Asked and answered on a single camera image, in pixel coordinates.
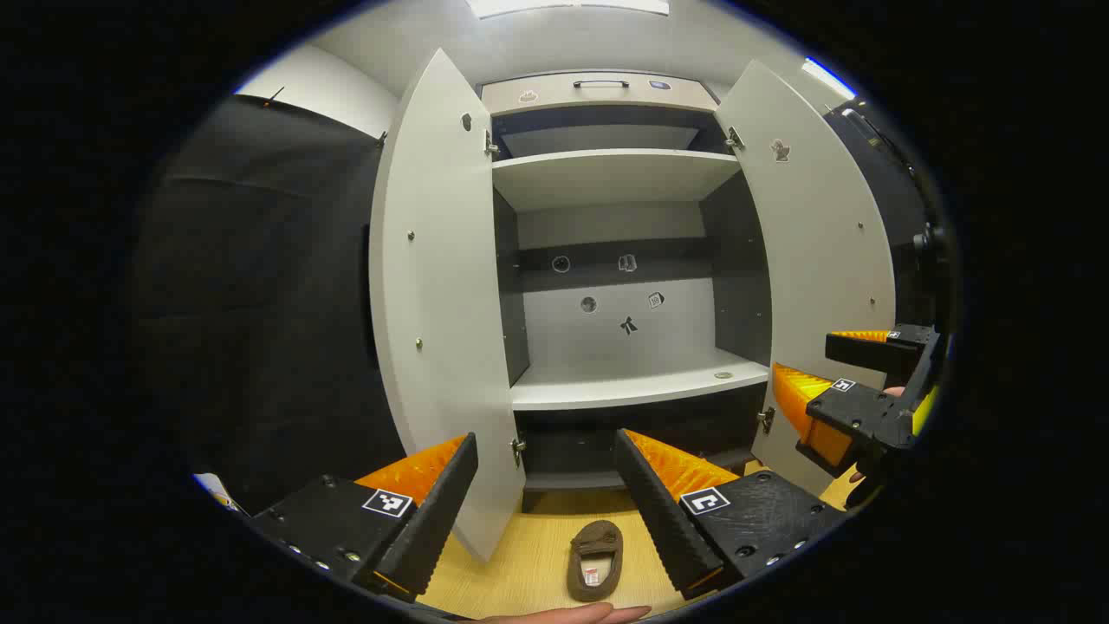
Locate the small white card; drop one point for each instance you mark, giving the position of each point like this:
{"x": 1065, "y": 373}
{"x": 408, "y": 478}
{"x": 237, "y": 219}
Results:
{"x": 215, "y": 492}

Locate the ceiling light panel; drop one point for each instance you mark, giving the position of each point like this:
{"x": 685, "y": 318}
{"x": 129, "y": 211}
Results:
{"x": 827, "y": 78}
{"x": 563, "y": 7}

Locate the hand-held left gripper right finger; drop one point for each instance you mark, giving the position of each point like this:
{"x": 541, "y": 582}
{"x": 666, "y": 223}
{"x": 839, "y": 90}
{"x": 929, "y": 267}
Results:
{"x": 663, "y": 520}

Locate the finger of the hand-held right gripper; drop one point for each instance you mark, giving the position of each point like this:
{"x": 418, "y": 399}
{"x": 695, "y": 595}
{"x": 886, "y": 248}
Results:
{"x": 853, "y": 416}
{"x": 866, "y": 348}

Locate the brown plush shoe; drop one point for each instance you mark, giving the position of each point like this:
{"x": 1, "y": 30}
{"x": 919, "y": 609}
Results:
{"x": 593, "y": 563}

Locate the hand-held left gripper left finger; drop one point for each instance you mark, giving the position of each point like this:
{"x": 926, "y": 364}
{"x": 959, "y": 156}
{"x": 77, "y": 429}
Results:
{"x": 437, "y": 511}

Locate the beige cabinet drawer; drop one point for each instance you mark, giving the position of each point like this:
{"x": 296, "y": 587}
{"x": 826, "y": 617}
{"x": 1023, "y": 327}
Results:
{"x": 554, "y": 97}

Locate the grey shoe cabinet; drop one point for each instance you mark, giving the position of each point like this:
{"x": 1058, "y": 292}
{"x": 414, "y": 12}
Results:
{"x": 606, "y": 178}

